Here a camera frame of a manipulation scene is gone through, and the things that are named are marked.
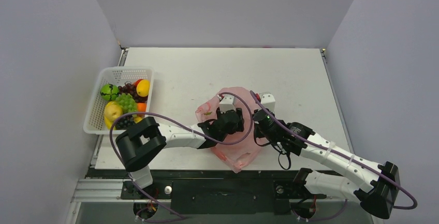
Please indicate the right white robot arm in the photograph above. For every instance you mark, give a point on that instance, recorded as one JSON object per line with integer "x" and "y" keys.
{"x": 358, "y": 180}

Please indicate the yellow fake fruit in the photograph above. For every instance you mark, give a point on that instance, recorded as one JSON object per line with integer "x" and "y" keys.
{"x": 143, "y": 88}

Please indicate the red fake strawberry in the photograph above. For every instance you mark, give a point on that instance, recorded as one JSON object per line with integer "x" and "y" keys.
{"x": 137, "y": 82}

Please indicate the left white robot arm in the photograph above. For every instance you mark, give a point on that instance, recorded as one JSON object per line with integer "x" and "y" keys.
{"x": 142, "y": 142}

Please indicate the green fake fruit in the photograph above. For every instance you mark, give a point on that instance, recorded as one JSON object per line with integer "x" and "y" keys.
{"x": 109, "y": 92}

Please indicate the purple fake grapes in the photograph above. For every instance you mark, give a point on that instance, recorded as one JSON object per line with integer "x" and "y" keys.
{"x": 131, "y": 89}

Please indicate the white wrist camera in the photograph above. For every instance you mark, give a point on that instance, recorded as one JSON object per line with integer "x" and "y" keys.
{"x": 267, "y": 100}
{"x": 226, "y": 103}

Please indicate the dark purple grapes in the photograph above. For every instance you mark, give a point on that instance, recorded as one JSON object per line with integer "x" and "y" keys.
{"x": 125, "y": 122}

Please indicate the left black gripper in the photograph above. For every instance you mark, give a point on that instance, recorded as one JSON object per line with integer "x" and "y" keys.
{"x": 238, "y": 127}

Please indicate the pink plastic bag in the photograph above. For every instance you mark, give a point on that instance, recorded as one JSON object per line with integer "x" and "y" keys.
{"x": 242, "y": 154}

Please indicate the yellow fake pear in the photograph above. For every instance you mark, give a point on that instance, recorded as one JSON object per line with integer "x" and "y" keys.
{"x": 112, "y": 111}

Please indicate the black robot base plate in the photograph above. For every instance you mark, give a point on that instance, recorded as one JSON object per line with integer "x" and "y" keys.
{"x": 226, "y": 192}

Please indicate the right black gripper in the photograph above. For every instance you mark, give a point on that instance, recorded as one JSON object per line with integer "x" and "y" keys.
{"x": 259, "y": 120}

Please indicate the green fake grapes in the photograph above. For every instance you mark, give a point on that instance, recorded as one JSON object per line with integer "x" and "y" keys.
{"x": 127, "y": 103}

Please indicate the orange fake fruit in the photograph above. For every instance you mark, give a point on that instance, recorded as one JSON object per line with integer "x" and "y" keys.
{"x": 141, "y": 107}

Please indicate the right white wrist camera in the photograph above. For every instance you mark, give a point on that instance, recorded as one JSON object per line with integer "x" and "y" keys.
{"x": 267, "y": 100}

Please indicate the white plastic basket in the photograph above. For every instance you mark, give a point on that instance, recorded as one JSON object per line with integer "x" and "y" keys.
{"x": 94, "y": 119}

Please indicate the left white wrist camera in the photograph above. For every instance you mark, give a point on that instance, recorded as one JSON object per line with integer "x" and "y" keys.
{"x": 226, "y": 103}

